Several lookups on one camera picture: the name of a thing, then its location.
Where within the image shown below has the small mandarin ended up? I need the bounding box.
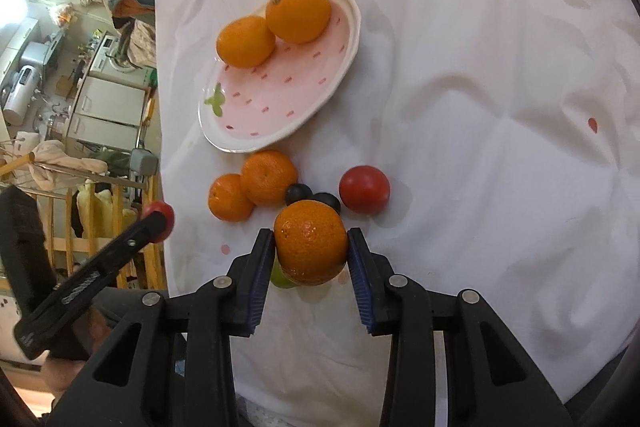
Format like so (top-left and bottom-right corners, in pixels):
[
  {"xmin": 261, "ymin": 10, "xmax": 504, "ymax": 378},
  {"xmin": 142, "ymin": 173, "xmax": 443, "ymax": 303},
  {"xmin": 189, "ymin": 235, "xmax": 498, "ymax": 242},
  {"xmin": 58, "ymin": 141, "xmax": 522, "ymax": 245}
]
[
  {"xmin": 273, "ymin": 200, "xmax": 349, "ymax": 286},
  {"xmin": 208, "ymin": 174, "xmax": 256, "ymax": 223},
  {"xmin": 240, "ymin": 150, "xmax": 299, "ymax": 208}
]

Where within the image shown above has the dark grape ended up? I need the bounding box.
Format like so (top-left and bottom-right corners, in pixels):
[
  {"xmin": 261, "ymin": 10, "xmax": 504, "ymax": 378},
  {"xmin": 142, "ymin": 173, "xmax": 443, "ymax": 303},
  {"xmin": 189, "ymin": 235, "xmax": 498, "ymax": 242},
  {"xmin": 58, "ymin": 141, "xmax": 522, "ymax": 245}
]
[
  {"xmin": 312, "ymin": 192, "xmax": 342, "ymax": 214},
  {"xmin": 285, "ymin": 183, "xmax": 314, "ymax": 206}
]

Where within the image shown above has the green round fruit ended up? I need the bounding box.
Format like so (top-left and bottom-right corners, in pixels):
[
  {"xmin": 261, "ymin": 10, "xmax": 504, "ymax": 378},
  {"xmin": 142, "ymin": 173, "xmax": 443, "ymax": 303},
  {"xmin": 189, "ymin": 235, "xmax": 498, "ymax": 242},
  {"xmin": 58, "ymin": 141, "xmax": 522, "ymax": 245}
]
[{"xmin": 270, "ymin": 257, "xmax": 301, "ymax": 290}]

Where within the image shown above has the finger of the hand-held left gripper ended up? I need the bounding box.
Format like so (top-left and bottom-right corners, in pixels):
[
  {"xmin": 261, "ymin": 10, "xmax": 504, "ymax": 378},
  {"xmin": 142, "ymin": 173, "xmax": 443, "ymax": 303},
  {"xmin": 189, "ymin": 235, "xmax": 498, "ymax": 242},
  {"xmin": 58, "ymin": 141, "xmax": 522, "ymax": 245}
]
[{"xmin": 13, "ymin": 210, "xmax": 169, "ymax": 361}]

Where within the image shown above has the white refrigerator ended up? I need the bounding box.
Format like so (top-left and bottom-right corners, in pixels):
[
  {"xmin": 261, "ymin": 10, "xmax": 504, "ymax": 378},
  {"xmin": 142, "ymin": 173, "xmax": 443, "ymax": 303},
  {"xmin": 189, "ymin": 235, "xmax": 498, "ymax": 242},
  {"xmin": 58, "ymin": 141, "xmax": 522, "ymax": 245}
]
[{"xmin": 66, "ymin": 72, "xmax": 151, "ymax": 144}]

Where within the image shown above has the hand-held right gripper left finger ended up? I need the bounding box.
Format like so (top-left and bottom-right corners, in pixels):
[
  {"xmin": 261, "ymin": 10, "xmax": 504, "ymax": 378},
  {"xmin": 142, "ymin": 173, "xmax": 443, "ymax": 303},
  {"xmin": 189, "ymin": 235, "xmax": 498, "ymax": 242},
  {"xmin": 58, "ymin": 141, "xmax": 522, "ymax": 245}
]
[{"xmin": 47, "ymin": 229, "xmax": 276, "ymax": 427}]

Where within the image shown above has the red tomato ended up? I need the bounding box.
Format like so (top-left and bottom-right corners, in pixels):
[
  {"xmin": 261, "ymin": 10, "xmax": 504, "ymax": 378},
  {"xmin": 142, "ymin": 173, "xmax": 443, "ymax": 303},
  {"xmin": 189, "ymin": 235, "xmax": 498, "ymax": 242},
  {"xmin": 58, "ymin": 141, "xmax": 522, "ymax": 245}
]
[
  {"xmin": 141, "ymin": 201, "xmax": 176, "ymax": 244},
  {"xmin": 338, "ymin": 165, "xmax": 390, "ymax": 215}
]

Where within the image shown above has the white water heater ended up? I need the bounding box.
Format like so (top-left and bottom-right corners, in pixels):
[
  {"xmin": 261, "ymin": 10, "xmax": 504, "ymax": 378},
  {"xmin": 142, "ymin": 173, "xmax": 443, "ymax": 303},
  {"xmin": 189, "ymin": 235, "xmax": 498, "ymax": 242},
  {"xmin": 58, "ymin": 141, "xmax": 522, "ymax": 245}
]
[{"xmin": 2, "ymin": 64, "xmax": 44, "ymax": 126}]

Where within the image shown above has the white washing machine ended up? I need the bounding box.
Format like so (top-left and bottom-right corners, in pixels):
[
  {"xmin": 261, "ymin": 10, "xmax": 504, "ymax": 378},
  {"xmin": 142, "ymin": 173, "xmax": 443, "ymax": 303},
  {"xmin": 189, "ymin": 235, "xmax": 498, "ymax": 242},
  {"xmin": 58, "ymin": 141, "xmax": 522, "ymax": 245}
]
[{"xmin": 89, "ymin": 34, "xmax": 157, "ymax": 84}]

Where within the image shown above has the wooden drying rack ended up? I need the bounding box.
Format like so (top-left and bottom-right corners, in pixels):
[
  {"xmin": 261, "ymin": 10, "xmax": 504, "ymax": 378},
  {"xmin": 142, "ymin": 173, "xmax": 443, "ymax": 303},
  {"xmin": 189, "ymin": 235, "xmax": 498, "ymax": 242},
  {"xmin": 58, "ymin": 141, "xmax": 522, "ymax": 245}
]
[{"xmin": 0, "ymin": 152, "xmax": 168, "ymax": 293}]

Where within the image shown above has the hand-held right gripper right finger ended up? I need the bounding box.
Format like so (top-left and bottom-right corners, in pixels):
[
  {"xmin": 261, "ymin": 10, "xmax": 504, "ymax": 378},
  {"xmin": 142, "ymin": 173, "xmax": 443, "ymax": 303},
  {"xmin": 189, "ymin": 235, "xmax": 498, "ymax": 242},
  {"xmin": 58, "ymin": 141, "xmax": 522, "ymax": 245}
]
[{"xmin": 346, "ymin": 227, "xmax": 574, "ymax": 427}]

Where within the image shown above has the large smooth orange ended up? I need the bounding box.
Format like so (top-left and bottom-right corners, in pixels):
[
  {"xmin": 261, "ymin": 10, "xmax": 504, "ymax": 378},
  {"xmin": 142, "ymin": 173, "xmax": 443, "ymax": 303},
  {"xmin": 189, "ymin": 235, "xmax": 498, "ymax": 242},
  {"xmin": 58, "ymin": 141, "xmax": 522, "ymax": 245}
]
[{"xmin": 216, "ymin": 15, "xmax": 277, "ymax": 69}]

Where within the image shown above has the white bear-print bed sheet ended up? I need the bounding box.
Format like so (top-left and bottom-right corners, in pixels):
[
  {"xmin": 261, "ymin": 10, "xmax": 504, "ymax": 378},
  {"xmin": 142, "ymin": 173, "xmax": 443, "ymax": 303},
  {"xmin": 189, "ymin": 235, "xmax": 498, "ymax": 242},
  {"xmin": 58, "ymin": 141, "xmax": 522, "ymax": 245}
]
[{"xmin": 155, "ymin": 0, "xmax": 640, "ymax": 410}]

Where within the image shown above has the large orange with stem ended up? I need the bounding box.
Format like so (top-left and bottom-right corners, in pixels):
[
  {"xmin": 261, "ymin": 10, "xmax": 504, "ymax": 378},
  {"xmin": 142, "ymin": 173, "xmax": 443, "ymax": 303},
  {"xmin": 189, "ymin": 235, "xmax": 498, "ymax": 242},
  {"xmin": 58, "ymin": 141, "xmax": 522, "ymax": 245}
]
[{"xmin": 265, "ymin": 0, "xmax": 333, "ymax": 44}]

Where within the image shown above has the grey box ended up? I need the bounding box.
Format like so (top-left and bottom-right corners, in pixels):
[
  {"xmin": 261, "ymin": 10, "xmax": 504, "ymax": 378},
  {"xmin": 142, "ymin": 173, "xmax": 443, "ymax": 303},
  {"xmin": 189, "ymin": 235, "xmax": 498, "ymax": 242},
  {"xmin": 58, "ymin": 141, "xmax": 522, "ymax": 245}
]
[{"xmin": 128, "ymin": 148, "xmax": 160, "ymax": 180}]

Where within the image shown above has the pink strawberry-print plate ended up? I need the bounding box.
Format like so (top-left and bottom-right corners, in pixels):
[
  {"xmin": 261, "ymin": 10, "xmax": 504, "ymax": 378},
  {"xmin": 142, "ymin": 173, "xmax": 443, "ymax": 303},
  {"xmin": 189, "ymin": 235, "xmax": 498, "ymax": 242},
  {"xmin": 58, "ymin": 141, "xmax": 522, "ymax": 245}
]
[{"xmin": 197, "ymin": 0, "xmax": 362, "ymax": 154}]

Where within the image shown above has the beige cloth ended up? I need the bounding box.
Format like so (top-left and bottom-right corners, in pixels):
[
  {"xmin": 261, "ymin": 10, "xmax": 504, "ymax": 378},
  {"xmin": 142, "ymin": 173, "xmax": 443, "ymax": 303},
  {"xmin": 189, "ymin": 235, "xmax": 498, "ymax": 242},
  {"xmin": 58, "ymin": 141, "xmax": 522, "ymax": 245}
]
[{"xmin": 29, "ymin": 139, "xmax": 109, "ymax": 194}]

